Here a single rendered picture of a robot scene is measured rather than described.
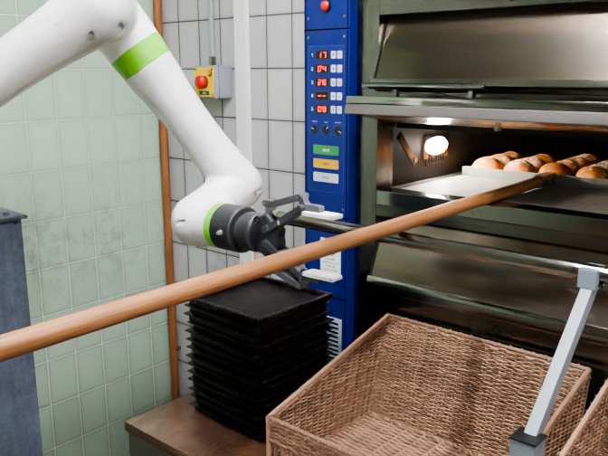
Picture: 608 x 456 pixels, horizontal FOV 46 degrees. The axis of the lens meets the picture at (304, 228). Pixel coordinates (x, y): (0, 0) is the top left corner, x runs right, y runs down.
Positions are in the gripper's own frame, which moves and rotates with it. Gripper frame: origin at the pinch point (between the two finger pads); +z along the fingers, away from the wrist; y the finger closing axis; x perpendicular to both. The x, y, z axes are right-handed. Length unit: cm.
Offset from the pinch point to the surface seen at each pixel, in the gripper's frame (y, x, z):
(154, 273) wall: 40, -54, -122
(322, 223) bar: 2.4, -22.7, -19.8
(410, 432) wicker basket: 60, -49, -12
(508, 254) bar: 2.0, -22.4, 23.4
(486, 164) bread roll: -3, -100, -20
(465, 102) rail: -23, -45, 1
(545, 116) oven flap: -21, -45, 19
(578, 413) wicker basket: 43, -51, 29
